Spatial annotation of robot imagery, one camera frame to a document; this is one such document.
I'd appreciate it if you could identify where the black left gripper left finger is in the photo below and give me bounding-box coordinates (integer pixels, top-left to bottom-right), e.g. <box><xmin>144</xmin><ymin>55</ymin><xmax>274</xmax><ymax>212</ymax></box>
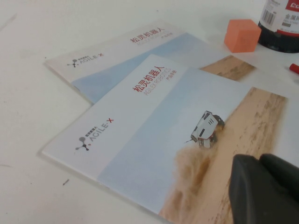
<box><xmin>229</xmin><ymin>154</ymin><xmax>278</xmax><ymax>224</ymax></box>

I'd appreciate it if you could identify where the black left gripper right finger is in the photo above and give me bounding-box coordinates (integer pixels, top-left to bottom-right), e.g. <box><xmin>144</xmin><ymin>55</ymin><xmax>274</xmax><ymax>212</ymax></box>
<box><xmin>258</xmin><ymin>153</ymin><xmax>299</xmax><ymax>224</ymax></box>

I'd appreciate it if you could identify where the black mesh pen holder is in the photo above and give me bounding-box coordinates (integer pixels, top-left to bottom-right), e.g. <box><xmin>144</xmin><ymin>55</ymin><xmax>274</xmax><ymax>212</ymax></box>
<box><xmin>256</xmin><ymin>0</ymin><xmax>299</xmax><ymax>54</ymax></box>

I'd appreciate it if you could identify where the desert brochure with white vehicle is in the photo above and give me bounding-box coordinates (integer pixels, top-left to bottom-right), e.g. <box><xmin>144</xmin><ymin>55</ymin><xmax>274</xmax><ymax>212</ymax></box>
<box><xmin>41</xmin><ymin>54</ymin><xmax>289</xmax><ymax>224</ymax></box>

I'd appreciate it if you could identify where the desert brochure with faded cover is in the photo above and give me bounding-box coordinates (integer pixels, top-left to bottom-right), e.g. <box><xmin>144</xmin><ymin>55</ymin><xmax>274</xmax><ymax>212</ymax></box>
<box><xmin>44</xmin><ymin>20</ymin><xmax>257</xmax><ymax>105</ymax></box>

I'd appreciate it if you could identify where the orange rectangular block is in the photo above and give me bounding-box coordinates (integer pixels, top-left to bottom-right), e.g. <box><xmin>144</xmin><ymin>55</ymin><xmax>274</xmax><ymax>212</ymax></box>
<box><xmin>223</xmin><ymin>19</ymin><xmax>262</xmax><ymax>54</ymax></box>

